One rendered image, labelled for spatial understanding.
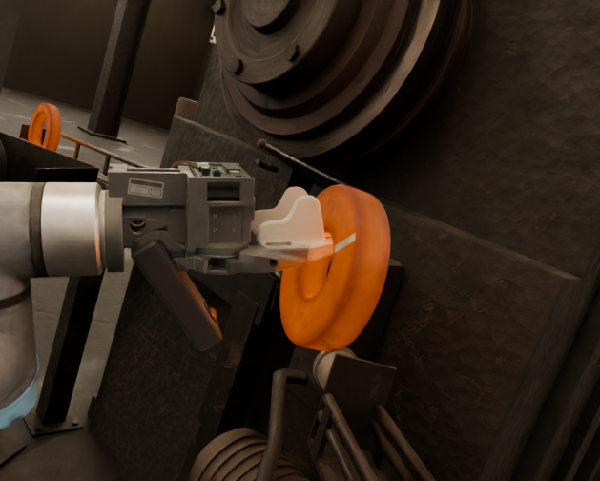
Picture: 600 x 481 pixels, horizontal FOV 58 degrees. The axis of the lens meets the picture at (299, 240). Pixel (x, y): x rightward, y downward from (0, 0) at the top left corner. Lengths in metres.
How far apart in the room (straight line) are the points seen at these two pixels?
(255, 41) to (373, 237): 0.50
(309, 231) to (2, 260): 0.24
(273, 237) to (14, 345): 0.22
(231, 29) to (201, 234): 0.54
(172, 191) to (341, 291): 0.16
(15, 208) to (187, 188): 0.12
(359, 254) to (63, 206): 0.23
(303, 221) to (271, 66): 0.39
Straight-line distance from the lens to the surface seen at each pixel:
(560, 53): 0.85
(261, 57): 0.86
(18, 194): 0.45
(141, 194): 0.44
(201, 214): 0.43
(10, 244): 0.44
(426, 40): 0.76
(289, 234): 0.47
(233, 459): 0.74
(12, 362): 0.47
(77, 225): 0.43
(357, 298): 0.44
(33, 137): 1.95
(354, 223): 0.45
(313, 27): 0.78
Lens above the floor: 0.94
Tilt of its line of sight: 11 degrees down
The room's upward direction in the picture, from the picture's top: 19 degrees clockwise
